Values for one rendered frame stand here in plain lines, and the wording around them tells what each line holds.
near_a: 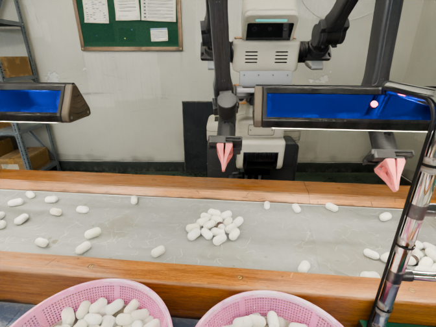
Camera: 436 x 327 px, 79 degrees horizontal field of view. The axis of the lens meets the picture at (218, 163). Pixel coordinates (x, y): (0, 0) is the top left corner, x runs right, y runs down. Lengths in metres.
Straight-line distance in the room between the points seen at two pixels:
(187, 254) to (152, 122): 2.22
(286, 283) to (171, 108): 2.31
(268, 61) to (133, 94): 1.79
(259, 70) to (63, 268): 0.97
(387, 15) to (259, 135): 0.67
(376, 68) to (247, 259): 0.59
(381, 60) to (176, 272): 0.72
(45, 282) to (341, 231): 0.69
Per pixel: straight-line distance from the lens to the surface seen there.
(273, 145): 1.23
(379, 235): 0.80
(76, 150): 3.15
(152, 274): 0.57
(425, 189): 0.45
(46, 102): 0.62
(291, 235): 0.71
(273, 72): 1.18
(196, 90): 2.62
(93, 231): 0.74
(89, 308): 0.58
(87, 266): 0.63
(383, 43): 0.84
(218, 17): 0.77
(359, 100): 0.53
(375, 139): 0.82
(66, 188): 1.01
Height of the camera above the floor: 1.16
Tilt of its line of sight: 22 degrees down
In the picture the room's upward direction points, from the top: straight up
